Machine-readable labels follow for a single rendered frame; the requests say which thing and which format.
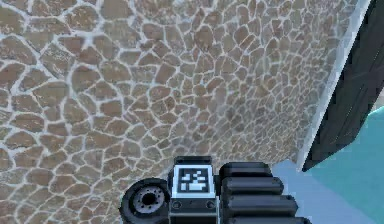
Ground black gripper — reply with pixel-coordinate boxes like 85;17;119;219
119;177;172;224

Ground dark grey room door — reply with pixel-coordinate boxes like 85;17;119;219
301;0;384;173

